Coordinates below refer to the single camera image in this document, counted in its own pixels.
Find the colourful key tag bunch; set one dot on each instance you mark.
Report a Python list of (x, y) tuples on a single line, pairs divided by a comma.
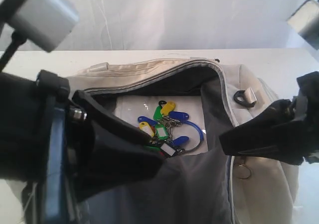
[(161, 126)]

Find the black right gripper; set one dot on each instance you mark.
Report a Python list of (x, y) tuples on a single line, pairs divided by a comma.
[(274, 135)]

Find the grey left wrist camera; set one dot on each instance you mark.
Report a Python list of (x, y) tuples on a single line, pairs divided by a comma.
[(44, 22)]

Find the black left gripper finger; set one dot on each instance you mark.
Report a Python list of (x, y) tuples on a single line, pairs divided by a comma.
[(108, 121), (107, 157)]

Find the metal zipper pull with ring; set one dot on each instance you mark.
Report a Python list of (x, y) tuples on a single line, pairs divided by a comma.
[(241, 170)]

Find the beige fabric duffel bag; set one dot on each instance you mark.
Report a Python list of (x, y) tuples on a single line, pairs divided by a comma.
[(202, 185)]

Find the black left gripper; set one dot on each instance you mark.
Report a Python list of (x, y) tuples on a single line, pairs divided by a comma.
[(41, 156)]

